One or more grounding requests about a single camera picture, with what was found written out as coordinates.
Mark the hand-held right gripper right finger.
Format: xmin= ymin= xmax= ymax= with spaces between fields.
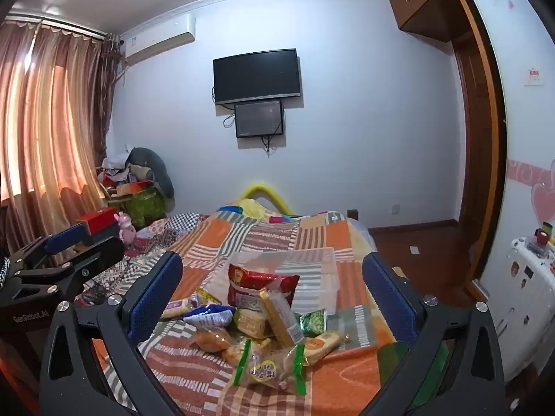
xmin=360 ymin=252 xmax=506 ymax=416

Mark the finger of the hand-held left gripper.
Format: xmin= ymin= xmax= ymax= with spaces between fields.
xmin=9 ymin=223 xmax=86 ymax=270
xmin=11 ymin=237 xmax=127 ymax=304

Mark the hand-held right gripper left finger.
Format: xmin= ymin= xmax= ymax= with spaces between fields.
xmin=38 ymin=251 xmax=188 ymax=416

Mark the clear plastic container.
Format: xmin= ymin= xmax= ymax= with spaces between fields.
xmin=242 ymin=247 xmax=340 ymax=318

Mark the green pea packet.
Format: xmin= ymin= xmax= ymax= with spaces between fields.
xmin=299 ymin=309 xmax=327 ymax=338

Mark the red snack bag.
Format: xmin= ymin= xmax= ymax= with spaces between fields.
xmin=228 ymin=263 xmax=301 ymax=310

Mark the pale snack packet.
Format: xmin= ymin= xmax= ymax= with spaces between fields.
xmin=161 ymin=298 xmax=194 ymax=320

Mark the dark blue box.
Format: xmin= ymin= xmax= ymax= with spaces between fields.
xmin=82 ymin=224 xmax=123 ymax=245

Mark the red box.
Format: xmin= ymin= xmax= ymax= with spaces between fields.
xmin=77 ymin=208 xmax=121 ymax=235

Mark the pink plush toy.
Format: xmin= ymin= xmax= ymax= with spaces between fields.
xmin=113 ymin=211 xmax=138 ymax=244

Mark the blue white snack packet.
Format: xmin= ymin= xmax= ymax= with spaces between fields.
xmin=183 ymin=304 xmax=236 ymax=329

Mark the orange bread packet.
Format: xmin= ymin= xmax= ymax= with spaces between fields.
xmin=194 ymin=327 xmax=232 ymax=353

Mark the orange label cake packet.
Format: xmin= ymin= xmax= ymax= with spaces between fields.
xmin=302 ymin=330 xmax=350 ymax=367

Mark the pile of clothes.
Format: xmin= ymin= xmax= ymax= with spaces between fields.
xmin=96 ymin=155 xmax=131 ymax=188

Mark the small clear bread packet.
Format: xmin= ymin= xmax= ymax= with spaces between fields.
xmin=222 ymin=341 xmax=252 ymax=367

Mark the long yellow cracker packet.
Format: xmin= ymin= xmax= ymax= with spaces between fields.
xmin=259 ymin=287 xmax=302 ymax=348

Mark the pink brown curtain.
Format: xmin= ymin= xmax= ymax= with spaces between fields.
xmin=0 ymin=17 xmax=119 ymax=265

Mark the colourful quilt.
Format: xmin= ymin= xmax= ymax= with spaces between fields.
xmin=216 ymin=198 xmax=288 ymax=226

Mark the green-edged bread packet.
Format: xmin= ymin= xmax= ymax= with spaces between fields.
xmin=233 ymin=339 xmax=308 ymax=396

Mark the white cabinet with stickers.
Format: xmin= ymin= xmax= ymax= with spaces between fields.
xmin=494 ymin=236 xmax=555 ymax=384

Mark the yellow foam tube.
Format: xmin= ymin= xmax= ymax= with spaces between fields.
xmin=240 ymin=183 xmax=296 ymax=216

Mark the wooden door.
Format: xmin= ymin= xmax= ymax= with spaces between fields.
xmin=450 ymin=30 xmax=509 ymax=297

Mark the white air conditioner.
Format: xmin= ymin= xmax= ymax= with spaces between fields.
xmin=122 ymin=14 xmax=197 ymax=67

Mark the wooden upper cabinet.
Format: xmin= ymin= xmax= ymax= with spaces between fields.
xmin=387 ymin=0 xmax=474 ymax=43

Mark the black monitor cable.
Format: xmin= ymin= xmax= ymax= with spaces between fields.
xmin=259 ymin=135 xmax=279 ymax=159

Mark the small black wall monitor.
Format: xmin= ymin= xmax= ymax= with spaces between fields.
xmin=234 ymin=100 xmax=285 ymax=139

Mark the large black wall television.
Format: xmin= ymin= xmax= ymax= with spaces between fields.
xmin=213 ymin=49 xmax=302 ymax=106

